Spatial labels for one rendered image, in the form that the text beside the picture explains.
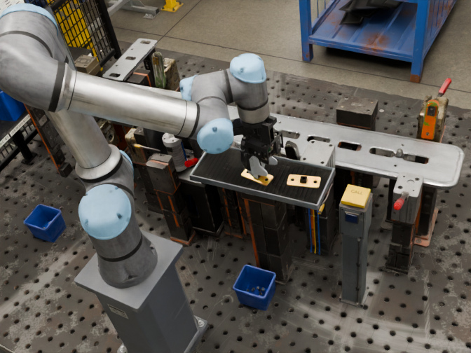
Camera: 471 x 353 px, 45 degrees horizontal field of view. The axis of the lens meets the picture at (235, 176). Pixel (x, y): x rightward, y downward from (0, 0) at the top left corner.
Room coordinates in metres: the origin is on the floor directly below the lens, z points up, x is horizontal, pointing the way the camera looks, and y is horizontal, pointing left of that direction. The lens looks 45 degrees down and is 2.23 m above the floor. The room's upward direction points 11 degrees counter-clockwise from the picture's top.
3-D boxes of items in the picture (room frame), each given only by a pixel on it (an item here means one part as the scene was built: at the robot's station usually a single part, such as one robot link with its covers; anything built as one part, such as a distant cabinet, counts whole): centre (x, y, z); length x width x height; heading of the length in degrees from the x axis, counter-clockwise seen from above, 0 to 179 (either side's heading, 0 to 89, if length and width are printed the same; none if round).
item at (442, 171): (1.48, -0.07, 1.00); 1.38 x 0.22 x 0.02; 58
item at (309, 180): (1.01, -0.17, 1.17); 0.08 x 0.04 x 0.01; 67
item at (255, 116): (1.05, -0.07, 1.40); 0.08 x 0.08 x 0.05
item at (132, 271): (0.91, 0.31, 1.15); 0.15 x 0.15 x 0.10
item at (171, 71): (1.87, 0.18, 0.87); 0.12 x 0.09 x 0.35; 148
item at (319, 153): (1.16, -0.24, 0.90); 0.13 x 0.10 x 0.41; 148
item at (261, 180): (1.07, -0.06, 1.17); 0.08 x 0.04 x 0.01; 47
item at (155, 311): (0.91, 0.31, 0.90); 0.21 x 0.21 x 0.40; 53
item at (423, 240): (1.14, -0.59, 0.84); 0.18 x 0.06 x 0.29; 148
